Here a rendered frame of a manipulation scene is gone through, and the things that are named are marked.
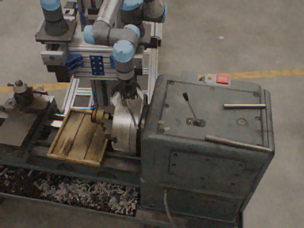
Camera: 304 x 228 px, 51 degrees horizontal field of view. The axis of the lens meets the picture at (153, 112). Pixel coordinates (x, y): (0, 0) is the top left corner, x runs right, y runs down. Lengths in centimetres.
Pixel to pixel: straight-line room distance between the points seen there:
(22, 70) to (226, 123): 276
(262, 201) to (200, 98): 143
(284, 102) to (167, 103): 220
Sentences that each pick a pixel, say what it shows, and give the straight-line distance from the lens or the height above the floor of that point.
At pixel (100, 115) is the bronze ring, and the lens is 169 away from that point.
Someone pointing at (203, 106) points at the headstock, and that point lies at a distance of 156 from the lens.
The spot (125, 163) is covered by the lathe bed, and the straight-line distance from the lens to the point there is 180.
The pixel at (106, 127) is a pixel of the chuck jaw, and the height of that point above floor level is 111.
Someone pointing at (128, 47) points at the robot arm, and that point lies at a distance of 121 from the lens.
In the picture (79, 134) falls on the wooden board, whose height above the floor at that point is 89.
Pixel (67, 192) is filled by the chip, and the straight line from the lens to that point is 208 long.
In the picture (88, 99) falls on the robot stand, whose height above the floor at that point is 21.
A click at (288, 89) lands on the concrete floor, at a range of 374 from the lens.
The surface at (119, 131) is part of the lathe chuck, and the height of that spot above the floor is 116.
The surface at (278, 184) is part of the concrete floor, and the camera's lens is 294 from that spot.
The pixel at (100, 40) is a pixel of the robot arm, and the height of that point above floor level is 161.
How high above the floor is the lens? 238
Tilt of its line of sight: 48 degrees down
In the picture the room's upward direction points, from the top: 2 degrees clockwise
